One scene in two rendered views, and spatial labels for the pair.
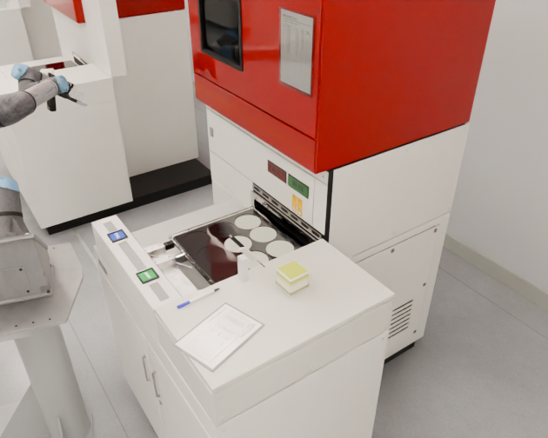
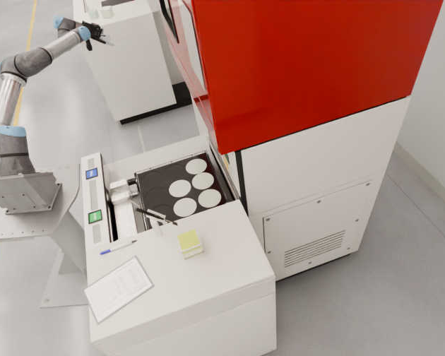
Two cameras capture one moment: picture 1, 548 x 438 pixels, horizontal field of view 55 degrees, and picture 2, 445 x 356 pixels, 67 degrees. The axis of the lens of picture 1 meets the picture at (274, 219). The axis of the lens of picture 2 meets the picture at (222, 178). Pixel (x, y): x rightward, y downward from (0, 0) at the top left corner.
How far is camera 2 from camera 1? 0.83 m
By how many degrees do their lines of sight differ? 23
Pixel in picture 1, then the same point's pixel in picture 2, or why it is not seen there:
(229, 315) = (132, 269)
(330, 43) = (211, 42)
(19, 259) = (20, 188)
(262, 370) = (137, 329)
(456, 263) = (414, 184)
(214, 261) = (155, 203)
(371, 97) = (277, 87)
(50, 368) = (68, 246)
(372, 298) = (252, 275)
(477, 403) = (386, 316)
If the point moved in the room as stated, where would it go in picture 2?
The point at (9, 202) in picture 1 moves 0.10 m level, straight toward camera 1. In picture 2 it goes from (13, 146) to (9, 162)
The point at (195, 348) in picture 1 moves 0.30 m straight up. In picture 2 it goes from (95, 298) to (50, 255)
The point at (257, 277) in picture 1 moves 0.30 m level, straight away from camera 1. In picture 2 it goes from (170, 233) to (193, 174)
